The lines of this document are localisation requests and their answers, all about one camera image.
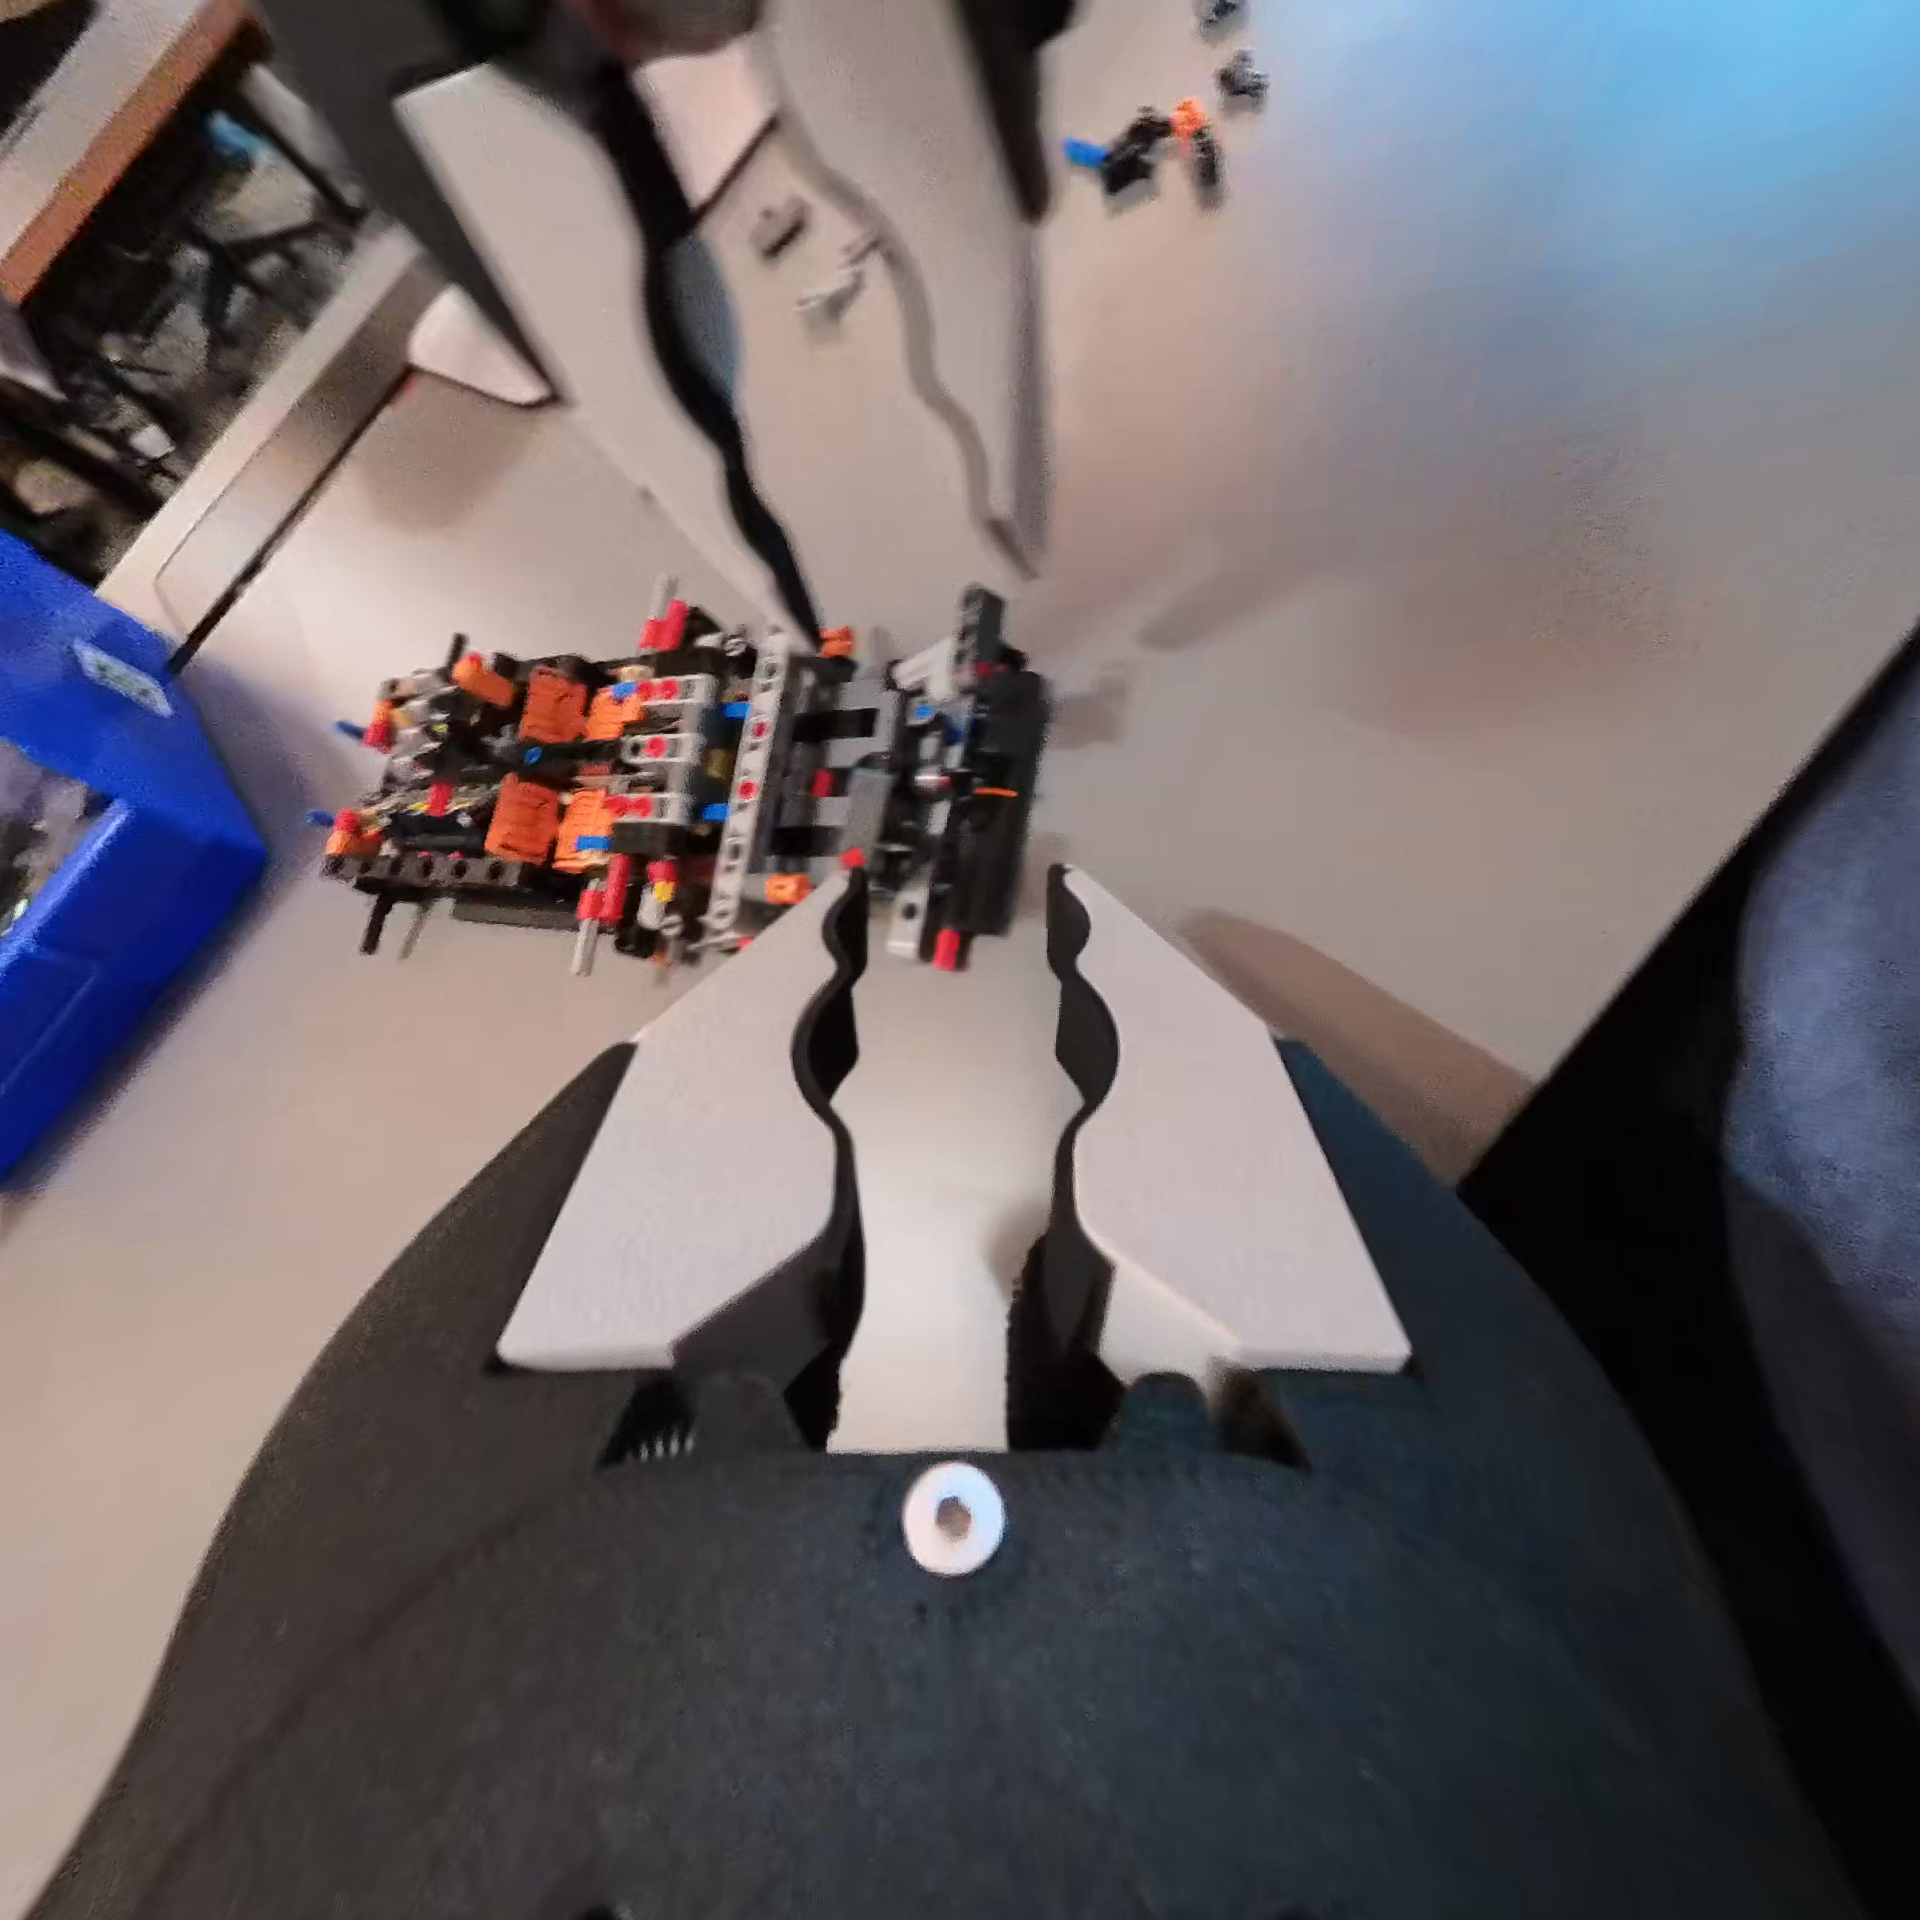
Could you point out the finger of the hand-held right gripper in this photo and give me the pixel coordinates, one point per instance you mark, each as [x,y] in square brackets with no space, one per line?
[960,300]
[557,222]

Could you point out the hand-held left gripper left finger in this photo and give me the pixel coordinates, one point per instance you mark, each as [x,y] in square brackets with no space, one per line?
[689,1202]

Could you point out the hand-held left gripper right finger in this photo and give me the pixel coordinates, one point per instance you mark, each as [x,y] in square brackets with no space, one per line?
[1229,1215]

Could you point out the multicoloured lego car chassis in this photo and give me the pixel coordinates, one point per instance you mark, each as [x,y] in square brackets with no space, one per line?
[675,751]

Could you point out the light grey lego axle connector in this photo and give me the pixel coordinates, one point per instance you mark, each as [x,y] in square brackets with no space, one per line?
[835,292]

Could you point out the black lego cross connector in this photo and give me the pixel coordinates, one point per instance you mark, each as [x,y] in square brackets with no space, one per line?
[1133,158]

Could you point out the dark grey two-hole lego beam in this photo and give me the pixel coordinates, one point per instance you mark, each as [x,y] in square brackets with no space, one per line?
[1207,171]

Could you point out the orange lego connector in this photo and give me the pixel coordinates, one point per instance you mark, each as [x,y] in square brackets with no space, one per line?
[1190,116]

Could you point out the shiny grey two-hole lego piece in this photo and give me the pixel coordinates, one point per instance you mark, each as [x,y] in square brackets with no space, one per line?
[1244,78]

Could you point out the silver monitor stand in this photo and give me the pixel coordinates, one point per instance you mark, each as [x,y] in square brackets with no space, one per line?
[479,357]

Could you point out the wooden table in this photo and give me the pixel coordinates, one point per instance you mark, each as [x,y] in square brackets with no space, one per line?
[93,121]

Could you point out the blue plastic storage bin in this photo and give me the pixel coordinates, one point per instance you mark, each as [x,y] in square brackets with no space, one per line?
[137,976]

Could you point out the person's blue-grey clothing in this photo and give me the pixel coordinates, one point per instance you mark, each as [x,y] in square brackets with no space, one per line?
[1831,1050]

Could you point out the clear plastic parts bags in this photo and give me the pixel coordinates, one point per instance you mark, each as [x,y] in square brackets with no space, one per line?
[40,840]

